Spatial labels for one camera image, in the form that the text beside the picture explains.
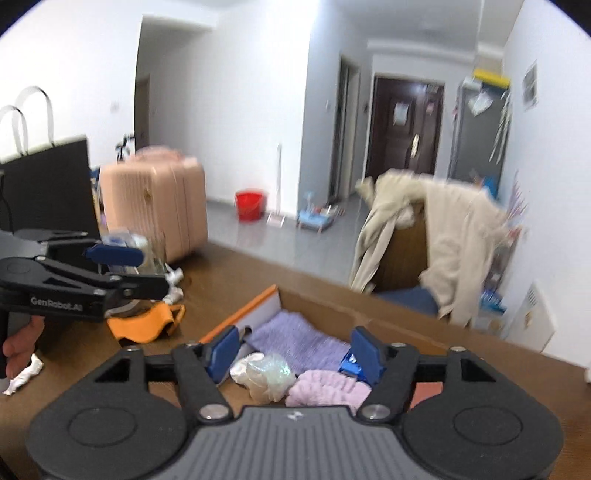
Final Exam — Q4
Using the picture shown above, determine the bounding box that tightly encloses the iridescent plastic bag ball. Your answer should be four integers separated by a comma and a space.
245, 353, 297, 404

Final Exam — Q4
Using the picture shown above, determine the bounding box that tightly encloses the person's left hand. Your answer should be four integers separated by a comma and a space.
3, 316, 44, 380

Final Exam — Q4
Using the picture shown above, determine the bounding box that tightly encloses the blue white tissue pack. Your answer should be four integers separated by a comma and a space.
101, 230, 144, 274

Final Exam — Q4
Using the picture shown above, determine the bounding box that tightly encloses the pink sponge block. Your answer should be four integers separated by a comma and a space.
409, 382, 444, 410

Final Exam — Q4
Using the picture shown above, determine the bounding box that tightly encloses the blue tissue packet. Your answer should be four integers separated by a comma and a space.
339, 350, 368, 383

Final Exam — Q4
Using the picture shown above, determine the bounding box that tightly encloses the white small bottle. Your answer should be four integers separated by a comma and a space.
165, 266, 184, 287

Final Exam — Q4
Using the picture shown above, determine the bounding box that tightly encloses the clear glass cup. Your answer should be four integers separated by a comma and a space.
138, 230, 167, 274

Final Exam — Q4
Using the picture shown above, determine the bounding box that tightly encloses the red cardboard box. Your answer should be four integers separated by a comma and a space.
197, 284, 591, 444

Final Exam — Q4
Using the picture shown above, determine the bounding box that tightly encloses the pink fluffy cloth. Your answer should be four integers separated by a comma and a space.
284, 370, 372, 414

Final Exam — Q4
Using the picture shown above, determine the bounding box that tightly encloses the pink suitcase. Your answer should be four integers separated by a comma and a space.
99, 146, 207, 262

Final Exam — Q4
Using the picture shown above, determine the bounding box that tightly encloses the purple knit cloth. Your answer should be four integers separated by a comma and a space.
246, 310, 349, 375

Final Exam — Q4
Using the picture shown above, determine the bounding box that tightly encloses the black paper bag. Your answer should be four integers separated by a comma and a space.
0, 86, 102, 241

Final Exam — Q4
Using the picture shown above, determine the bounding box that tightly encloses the white crumpled tissue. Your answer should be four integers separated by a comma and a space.
1, 354, 44, 396

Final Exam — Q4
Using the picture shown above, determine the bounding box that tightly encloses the wooden chair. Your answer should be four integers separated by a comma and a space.
372, 202, 438, 316

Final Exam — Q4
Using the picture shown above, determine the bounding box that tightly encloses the red plastic bucket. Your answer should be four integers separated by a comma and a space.
235, 189, 267, 222

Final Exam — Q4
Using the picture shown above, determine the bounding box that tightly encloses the white mop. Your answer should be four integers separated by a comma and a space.
266, 144, 286, 228

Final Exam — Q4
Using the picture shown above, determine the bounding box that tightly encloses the beige coat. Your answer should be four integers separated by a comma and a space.
349, 169, 509, 327

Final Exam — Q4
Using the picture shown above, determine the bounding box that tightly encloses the small blue stool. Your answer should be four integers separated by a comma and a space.
295, 192, 344, 233

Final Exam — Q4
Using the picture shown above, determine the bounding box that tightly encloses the grey refrigerator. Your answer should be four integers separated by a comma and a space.
448, 77, 511, 198

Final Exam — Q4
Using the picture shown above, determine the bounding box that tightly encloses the dark brown door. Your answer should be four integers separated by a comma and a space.
366, 76, 445, 179

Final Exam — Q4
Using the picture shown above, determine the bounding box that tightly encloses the yellow box on fridge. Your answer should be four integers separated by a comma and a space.
473, 68, 511, 89

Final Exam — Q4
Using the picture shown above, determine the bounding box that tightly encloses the orange fabric strap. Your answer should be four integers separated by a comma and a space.
105, 301, 187, 347

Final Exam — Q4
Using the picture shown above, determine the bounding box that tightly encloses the wall poster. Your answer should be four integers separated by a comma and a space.
522, 62, 538, 110

